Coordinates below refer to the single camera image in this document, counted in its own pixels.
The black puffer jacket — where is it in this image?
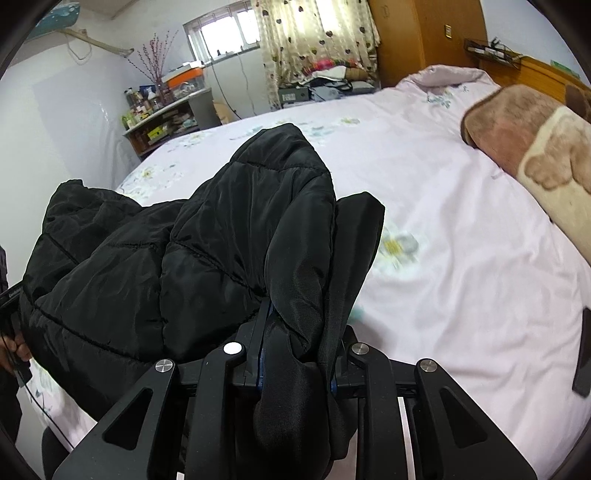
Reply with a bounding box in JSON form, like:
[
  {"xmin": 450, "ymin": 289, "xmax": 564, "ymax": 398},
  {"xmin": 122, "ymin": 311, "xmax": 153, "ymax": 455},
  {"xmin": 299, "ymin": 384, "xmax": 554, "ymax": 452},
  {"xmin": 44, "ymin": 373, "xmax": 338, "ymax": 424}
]
[{"xmin": 20, "ymin": 124, "xmax": 385, "ymax": 479}]

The left hand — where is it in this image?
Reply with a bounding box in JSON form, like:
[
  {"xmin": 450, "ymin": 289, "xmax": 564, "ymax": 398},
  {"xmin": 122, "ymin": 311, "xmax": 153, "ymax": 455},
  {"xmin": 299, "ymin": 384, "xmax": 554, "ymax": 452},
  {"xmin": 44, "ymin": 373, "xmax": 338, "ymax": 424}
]
[{"xmin": 0, "ymin": 332, "xmax": 32, "ymax": 375}]

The pink floral bed sheet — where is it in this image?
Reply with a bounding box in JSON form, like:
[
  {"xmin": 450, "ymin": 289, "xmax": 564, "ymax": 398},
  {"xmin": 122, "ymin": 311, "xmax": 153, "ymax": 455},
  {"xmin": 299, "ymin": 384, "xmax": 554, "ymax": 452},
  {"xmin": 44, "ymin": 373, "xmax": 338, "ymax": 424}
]
[{"xmin": 27, "ymin": 64, "xmax": 591, "ymax": 476}]

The black phone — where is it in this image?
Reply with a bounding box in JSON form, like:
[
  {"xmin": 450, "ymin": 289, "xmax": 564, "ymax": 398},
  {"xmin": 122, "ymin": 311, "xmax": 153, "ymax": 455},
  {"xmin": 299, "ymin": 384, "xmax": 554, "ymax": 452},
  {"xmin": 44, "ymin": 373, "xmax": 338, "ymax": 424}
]
[{"xmin": 572, "ymin": 307, "xmax": 591, "ymax": 398}]

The wooden shelf unit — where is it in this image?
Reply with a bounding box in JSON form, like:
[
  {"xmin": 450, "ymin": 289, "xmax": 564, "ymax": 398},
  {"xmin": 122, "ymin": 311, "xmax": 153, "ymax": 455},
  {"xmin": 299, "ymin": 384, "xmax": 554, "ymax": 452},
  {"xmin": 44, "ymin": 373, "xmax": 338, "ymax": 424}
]
[{"xmin": 123, "ymin": 88, "xmax": 221, "ymax": 160}]

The pink flower branches vase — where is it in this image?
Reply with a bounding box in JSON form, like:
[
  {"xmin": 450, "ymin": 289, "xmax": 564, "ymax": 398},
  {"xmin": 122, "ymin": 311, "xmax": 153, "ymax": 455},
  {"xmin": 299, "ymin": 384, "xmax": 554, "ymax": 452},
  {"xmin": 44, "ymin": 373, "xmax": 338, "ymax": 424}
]
[{"xmin": 127, "ymin": 30, "xmax": 177, "ymax": 106}]

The orange lid storage box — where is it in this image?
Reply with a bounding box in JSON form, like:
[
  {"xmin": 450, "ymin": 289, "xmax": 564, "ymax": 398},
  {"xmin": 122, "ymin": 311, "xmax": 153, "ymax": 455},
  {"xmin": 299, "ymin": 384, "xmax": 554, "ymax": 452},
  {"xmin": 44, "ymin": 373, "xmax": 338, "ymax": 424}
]
[{"xmin": 162, "ymin": 61, "xmax": 205, "ymax": 92}]

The brown bear blanket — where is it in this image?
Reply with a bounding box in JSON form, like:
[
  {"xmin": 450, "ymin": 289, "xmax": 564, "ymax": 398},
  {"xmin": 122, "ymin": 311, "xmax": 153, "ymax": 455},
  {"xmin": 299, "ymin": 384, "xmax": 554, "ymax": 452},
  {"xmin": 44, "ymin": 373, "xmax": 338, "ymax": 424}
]
[{"xmin": 461, "ymin": 84, "xmax": 590, "ymax": 260}]

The clutter pile under curtain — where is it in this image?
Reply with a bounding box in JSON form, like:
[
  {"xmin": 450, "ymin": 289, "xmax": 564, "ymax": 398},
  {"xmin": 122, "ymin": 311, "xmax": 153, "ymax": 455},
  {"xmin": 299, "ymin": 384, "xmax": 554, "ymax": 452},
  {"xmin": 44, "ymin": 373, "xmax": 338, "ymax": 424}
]
[{"xmin": 277, "ymin": 60, "xmax": 379, "ymax": 108}]

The pink pillow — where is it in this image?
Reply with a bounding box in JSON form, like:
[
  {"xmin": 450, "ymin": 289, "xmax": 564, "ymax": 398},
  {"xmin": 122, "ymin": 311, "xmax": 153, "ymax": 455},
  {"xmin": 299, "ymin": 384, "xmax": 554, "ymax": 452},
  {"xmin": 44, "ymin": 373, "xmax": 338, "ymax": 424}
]
[{"xmin": 407, "ymin": 65, "xmax": 488, "ymax": 89}]

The heart pattern curtain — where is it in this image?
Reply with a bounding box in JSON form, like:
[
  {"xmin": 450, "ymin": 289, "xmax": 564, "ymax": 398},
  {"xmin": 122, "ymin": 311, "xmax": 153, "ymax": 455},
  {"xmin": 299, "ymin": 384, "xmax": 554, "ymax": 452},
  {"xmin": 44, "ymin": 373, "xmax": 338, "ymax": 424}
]
[{"xmin": 252, "ymin": 0, "xmax": 381, "ymax": 110}]

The brown teddy bear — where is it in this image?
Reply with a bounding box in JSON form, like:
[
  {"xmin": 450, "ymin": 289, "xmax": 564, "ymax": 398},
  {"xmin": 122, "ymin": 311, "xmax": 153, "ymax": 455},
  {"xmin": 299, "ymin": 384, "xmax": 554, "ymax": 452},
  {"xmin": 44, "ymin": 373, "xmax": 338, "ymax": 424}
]
[{"xmin": 565, "ymin": 84, "xmax": 591, "ymax": 123}]

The wooden headboard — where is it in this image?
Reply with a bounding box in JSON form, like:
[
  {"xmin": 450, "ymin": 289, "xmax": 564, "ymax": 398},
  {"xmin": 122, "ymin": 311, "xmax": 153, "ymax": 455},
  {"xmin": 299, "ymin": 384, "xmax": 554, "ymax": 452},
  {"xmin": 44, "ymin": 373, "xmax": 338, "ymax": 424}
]
[{"xmin": 479, "ymin": 57, "xmax": 590, "ymax": 103}]

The orange wooden wardrobe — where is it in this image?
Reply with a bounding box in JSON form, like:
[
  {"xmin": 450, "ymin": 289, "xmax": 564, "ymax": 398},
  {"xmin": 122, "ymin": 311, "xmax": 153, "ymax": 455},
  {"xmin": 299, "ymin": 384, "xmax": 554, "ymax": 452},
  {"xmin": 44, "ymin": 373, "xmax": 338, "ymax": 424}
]
[{"xmin": 369, "ymin": 0, "xmax": 487, "ymax": 87}]

